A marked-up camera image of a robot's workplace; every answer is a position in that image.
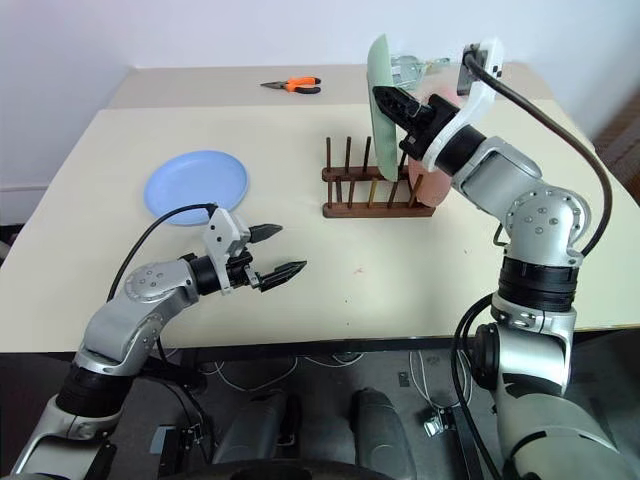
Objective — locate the pink plate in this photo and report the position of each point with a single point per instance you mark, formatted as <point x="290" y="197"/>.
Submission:
<point x="430" y="187"/>

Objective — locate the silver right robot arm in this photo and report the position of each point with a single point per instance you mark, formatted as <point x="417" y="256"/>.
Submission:
<point x="535" y="280"/>

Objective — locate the dark rounded shape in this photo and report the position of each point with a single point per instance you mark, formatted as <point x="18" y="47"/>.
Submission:
<point x="255" y="430"/>
<point x="380" y="430"/>

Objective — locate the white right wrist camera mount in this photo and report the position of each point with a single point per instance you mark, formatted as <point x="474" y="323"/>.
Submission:
<point x="480" y="102"/>

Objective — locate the blue plate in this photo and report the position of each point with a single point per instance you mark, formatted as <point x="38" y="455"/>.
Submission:
<point x="197" y="182"/>

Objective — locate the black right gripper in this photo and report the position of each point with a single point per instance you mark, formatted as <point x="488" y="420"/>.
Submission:
<point x="430" y="125"/>

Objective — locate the small metal floor bracket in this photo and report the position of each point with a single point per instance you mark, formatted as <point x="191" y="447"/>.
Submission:
<point x="436" y="421"/>

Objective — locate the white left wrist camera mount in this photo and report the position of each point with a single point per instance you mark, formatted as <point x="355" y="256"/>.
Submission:
<point x="220" y="235"/>

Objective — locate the silver metal clamp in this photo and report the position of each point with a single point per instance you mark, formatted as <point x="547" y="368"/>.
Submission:
<point x="406" y="70"/>

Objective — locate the green plate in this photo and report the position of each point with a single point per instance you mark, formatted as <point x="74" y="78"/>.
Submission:
<point x="382" y="145"/>

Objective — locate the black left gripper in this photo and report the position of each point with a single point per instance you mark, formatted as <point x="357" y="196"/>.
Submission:
<point x="240" y="272"/>

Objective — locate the wooden dish rack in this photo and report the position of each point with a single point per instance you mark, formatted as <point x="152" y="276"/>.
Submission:
<point x="380" y="210"/>

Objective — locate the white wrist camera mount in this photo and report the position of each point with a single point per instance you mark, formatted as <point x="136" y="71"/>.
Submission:
<point x="480" y="102"/>
<point x="220" y="235"/>

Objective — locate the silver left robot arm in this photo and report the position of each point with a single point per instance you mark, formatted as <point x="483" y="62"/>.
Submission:
<point x="145" y="310"/>

